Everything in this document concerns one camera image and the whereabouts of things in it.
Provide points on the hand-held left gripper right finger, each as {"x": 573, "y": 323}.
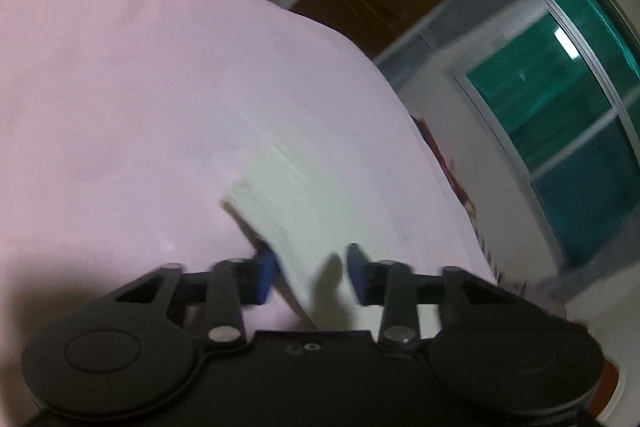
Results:
{"x": 356, "y": 274}

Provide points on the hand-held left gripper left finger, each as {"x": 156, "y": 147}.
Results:
{"x": 267, "y": 276}

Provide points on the white small garment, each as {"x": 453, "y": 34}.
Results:
{"x": 325, "y": 187}

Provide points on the grey striped cloth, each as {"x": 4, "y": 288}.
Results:
{"x": 489, "y": 254}

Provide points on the pink floral bedsheet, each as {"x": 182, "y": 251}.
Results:
{"x": 100, "y": 107}

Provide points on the green glass window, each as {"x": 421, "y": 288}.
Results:
{"x": 560, "y": 107}

